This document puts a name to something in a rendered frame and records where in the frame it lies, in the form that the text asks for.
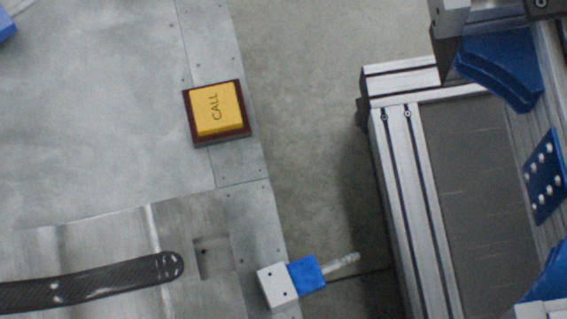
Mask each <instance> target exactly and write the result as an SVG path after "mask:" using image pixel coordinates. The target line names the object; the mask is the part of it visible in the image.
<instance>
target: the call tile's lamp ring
mask: <svg viewBox="0 0 567 319"><path fill-rule="evenodd" d="M228 82H233V84H235V88H236V92H237V99H238V103H239V106H240V110H241V114H242V118H243V122H244V125H245V128H241V129H237V130H232V131H229V132H224V133H220V134H216V135H212V136H204V137H200V138H197V135H196V130H195V127H194V122H193V119H192V114H191V110H190V102H189V99H188V94H189V92H190V91H191V90H195V89H203V88H207V87H211V86H215V85H220V84H223V83H228ZM182 94H183V102H184V106H185V110H186V114H187V118H188V122H189V126H190V133H191V138H192V142H193V144H200V143H204V142H208V141H212V140H216V139H220V138H224V137H229V136H236V135H240V134H244V133H248V132H251V130H250V126H249V121H248V118H247V114H246V110H245V103H244V100H243V96H242V92H241V88H240V84H239V80H238V78H237V79H233V80H229V81H225V82H217V83H213V84H208V85H205V86H200V87H196V88H192V89H185V90H182Z"/></svg>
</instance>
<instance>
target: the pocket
mask: <svg viewBox="0 0 567 319"><path fill-rule="evenodd" d="M191 240H192V244H193V249H194V253H195V257H196V262H197V266H198V273H199V278H200V281H201V280H205V279H208V278H213V277H217V276H224V275H227V274H232V272H231V271H232V270H237V268H236V264H235V260H234V256H233V252H232V248H231V243H230V240H229V233H225V234H223V232H219V233H214V234H211V235H206V236H203V237H195V238H192V239H191Z"/></svg>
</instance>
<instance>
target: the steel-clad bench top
mask: <svg viewBox="0 0 567 319"><path fill-rule="evenodd" d="M175 7H176V9H175ZM176 11H177V13H176ZM177 15H178V18H177ZM178 19H179V21H178ZM12 21H13V22H14V24H15V26H16V27H17V29H18V32H17V33H16V34H14V35H12V36H10V37H9V38H7V39H6V40H4V41H3V42H1V43H0V231H6V230H30V229H38V228H45V227H51V226H57V225H62V224H66V223H70V222H78V221H81V220H85V219H89V218H93V217H97V216H100V215H104V214H111V213H115V212H119V211H122V210H126V209H130V208H134V207H138V206H145V205H148V204H150V203H154V202H159V201H162V200H167V199H171V198H178V197H182V196H186V195H190V194H194V193H199V192H202V191H209V190H214V189H219V193H220V197H221V204H222V209H223V212H224V216H225V220H226V223H227V228H228V232H229V240H230V243H231V248H232V252H233V256H234V260H235V264H236V268H237V274H238V279H239V283H240V287H241V291H242V295H243V299H244V304H245V311H246V314H247V319H303V316H302V313H301V309H300V305H299V300H298V304H297V305H295V306H293V307H289V308H287V309H285V310H283V311H280V312H278V313H276V314H273V315H271V313H270V310H269V308H268V304H267V302H266V300H265V298H264V295H263V293H262V290H261V288H260V285H259V283H258V280H257V270H260V269H262V268H265V267H267V266H270V265H272V264H275V263H277V262H279V261H283V262H284V265H285V264H288V263H290V262H289V257H288V253H287V250H286V246H285V242H284V235H283V232H282V228H281V224H280V221H279V216H278V213H277V210H276V203H275V199H274V195H273V191H272V188H271V184H270V180H269V176H268V170H267V166H266V162H265V158H264V154H263V150H262V147H261V143H260V136H259V132H258V129H257V125H256V121H255V117H254V113H253V109H252V103H251V99H250V95H249V91H248V88H247V84H246V79H245V73H244V69H243V66H242V62H241V58H240V54H239V50H238V47H237V39H236V36H235V32H234V28H233V25H232V21H231V17H230V13H229V7H228V3H227V0H175V1H174V0H41V1H40V2H38V3H37V4H35V5H33V6H31V7H30V8H28V9H27V10H25V11H24V12H22V13H21V14H19V15H18V16H16V17H15V18H13V19H12ZM179 23H180V26H179ZM180 27H181V29H180ZM181 31H182V33H181ZM182 35H183V37H182ZM183 43H184V45H183ZM184 47H185V49H184ZM185 51H186V53H185ZM186 54H187V57H186ZM187 59H188V61H187ZM188 62H189V64H188ZM189 67H190V69H189ZM190 75H191V77H190ZM191 78H192V80H191ZM236 78H238V79H239V81H240V85H241V89H242V93H243V97H244V101H245V107H246V111H247V115H248V119H249V122H250V127H251V131H252V136H251V137H247V138H244V139H239V140H236V141H231V142H227V143H223V144H216V145H211V146H207V148H206V147H203V148H199V149H193V145H192V141H191V137H190V130H189V126H188V122H187V118H186V113H185V109H184V105H183V98H182V93H181V90H184V89H191V88H193V86H194V88H196V87H199V86H204V85H208V84H212V83H217V82H224V81H228V80H232V79H236ZM192 83H193V85H192ZM207 150H208V152H207ZM208 153H209V156H208ZM209 158H210V160H209ZM210 161H211V164H210ZM211 166H212V168H211ZM212 170H213V172H212ZM213 174H214V176H213ZM266 178H267V179H266ZM258 180H259V181H258ZM214 182H215V184H214ZM215 185H216V188H215ZM234 185H235V186H234ZM226 187H227V188H226Z"/></svg>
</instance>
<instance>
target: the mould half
mask: <svg viewBox="0 0 567 319"><path fill-rule="evenodd" d="M219 232H223V234H225V233H229V232H228V228H227V223H226V220H225V216H224V212H223V209H222V204H221V197H220V193H219V189H214V190H209V191H202V192H199V193H194V194H190V195H186V196H182V197H178V198H171V199H167V200H162V201H159V202H154V203H150V204H148V205H145V206H138V207H134V208H130V209H126V210H122V211H119V212H115V213H111V214H104V215H100V216H97V217H93V218H89V219H85V220H81V221H78V222H70V223H66V224H62V225H57V226H51V227H45V228H38V229H30V230H11V231H0V283H3V282H13V281H21V280H29V279H37V278H45V277H51V276H63V275H67V274H72V273H76V272H80V271H84V270H88V269H93V268H99V267H103V266H107V265H111V264H114V263H118V262H122V261H128V260H132V259H135V258H139V257H143V256H147V255H151V254H154V253H156V252H159V251H163V250H166V251H172V252H176V253H178V254H179V255H180V256H181V257H182V259H183V272H182V273H181V275H179V276H178V277H177V278H176V279H174V280H172V282H167V283H164V284H158V285H154V286H151V287H146V288H143V289H142V290H139V291H135V292H128V293H124V294H121V295H117V296H113V297H110V298H105V299H101V300H95V301H91V302H87V303H83V304H79V305H75V306H71V307H62V308H56V309H50V310H43V311H36V312H29V313H21V314H14V315H0V319H237V318H242V319H247V314H246V311H245V304H244V299H243V295H242V291H241V287H240V283H239V279H238V274H237V271H236V270H232V271H231V272H232V274H227V275H224V276H217V277H213V278H208V279H205V280H201V281H200V278H199V273H198V266H197V262H196V257H195V253H194V249H193V244H192V240H191V239H192V238H195V237H203V236H206V235H211V234H214V233H219Z"/></svg>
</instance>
